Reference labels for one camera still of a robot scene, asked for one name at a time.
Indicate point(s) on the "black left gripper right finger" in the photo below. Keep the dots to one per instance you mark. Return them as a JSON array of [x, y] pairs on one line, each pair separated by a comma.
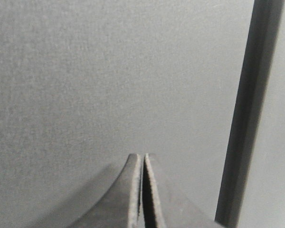
[[164, 205]]

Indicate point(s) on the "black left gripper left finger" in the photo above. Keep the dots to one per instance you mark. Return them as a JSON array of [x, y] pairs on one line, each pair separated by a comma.
[[119, 206]]

